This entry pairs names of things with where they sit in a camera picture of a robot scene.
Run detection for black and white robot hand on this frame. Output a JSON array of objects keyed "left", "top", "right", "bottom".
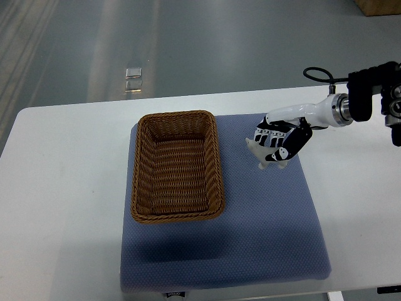
[{"left": 252, "top": 94, "right": 352, "bottom": 160}]

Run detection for white bear figurine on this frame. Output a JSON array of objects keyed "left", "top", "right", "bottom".
[{"left": 245, "top": 138, "right": 289, "bottom": 170}]

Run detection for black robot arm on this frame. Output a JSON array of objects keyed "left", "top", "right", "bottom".
[{"left": 303, "top": 61, "right": 400, "bottom": 147}]

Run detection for brown wicker basket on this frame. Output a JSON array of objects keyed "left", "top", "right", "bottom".
[{"left": 130, "top": 110, "right": 225, "bottom": 224}]

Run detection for blue quilted mat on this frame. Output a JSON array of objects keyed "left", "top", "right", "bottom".
[{"left": 120, "top": 114, "right": 331, "bottom": 293}]

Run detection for shiny floor plate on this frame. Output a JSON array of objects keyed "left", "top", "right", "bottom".
[{"left": 125, "top": 67, "right": 142, "bottom": 93}]

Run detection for black label tag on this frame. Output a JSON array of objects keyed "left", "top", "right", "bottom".
[{"left": 165, "top": 292, "right": 185, "bottom": 298}]

